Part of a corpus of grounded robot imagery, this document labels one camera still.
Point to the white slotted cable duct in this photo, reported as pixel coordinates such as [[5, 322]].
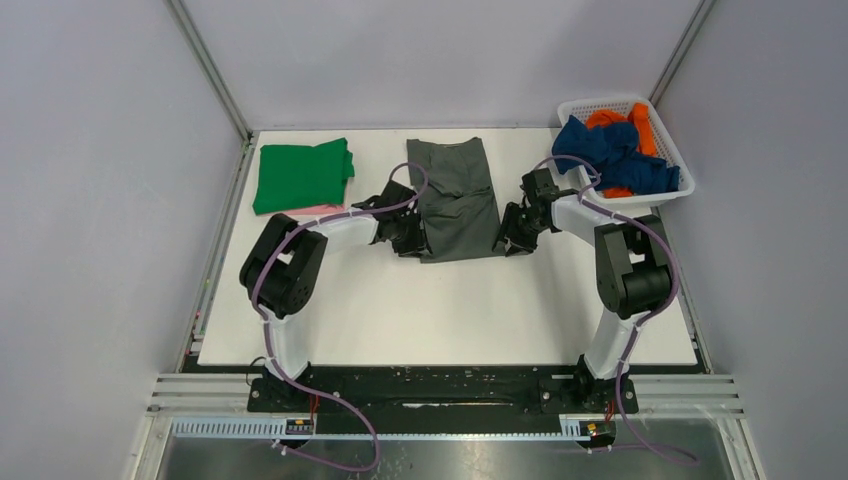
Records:
[[559, 428]]

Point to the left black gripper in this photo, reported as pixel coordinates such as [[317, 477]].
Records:
[[417, 246]]

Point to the blue t-shirt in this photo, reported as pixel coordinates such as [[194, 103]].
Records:
[[575, 139]]

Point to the folded green t-shirt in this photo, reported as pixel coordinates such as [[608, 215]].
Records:
[[293, 177]]

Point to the white plastic basket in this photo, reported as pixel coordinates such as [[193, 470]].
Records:
[[590, 178]]

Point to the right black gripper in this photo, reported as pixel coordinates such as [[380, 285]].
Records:
[[508, 231]]

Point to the grey t-shirt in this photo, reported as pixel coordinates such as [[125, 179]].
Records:
[[458, 207]]

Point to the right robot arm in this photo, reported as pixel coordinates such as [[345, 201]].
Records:
[[635, 275]]

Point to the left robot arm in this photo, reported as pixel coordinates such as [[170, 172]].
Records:
[[281, 271]]

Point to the orange t-shirt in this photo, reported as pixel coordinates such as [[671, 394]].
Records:
[[639, 126]]

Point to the folded pink t-shirt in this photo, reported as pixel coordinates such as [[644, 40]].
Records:
[[319, 210]]

